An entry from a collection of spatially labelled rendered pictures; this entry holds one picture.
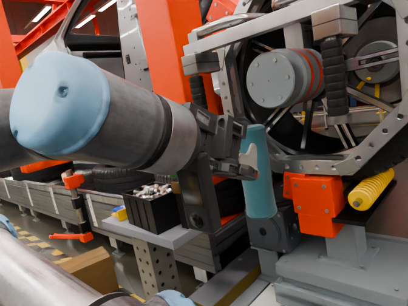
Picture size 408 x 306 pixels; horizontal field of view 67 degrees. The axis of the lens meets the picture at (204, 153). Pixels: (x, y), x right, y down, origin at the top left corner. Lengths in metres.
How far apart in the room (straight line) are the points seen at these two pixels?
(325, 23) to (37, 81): 0.46
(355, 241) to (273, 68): 0.64
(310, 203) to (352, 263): 0.30
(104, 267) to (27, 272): 1.03
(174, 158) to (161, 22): 0.81
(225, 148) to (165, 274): 0.86
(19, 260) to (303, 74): 0.69
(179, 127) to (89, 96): 0.11
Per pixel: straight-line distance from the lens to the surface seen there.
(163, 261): 1.19
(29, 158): 0.39
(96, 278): 1.66
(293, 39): 0.88
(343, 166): 0.86
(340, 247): 1.15
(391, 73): 1.33
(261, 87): 0.75
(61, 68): 0.28
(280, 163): 0.93
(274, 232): 1.17
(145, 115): 0.30
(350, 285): 1.08
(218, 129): 0.43
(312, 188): 0.90
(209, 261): 1.36
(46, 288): 0.58
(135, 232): 1.09
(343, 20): 0.61
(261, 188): 0.86
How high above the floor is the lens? 0.84
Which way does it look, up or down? 10 degrees down
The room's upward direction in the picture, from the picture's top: 11 degrees counter-clockwise
